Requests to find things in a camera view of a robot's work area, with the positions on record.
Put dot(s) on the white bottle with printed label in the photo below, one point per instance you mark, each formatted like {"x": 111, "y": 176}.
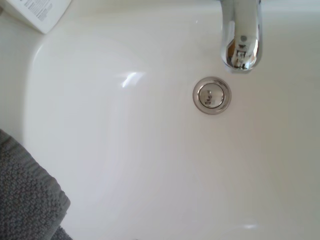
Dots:
{"x": 37, "y": 12}

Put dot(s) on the white sink vanity top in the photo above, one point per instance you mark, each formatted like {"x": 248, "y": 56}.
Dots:
{"x": 130, "y": 130}

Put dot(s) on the chrome drain stopper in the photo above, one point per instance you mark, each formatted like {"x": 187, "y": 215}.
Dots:
{"x": 211, "y": 95}

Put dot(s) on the grey textured towel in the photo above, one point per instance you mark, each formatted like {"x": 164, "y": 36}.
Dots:
{"x": 27, "y": 195}

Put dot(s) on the chrome faucet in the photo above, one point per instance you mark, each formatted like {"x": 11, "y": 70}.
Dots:
{"x": 241, "y": 32}

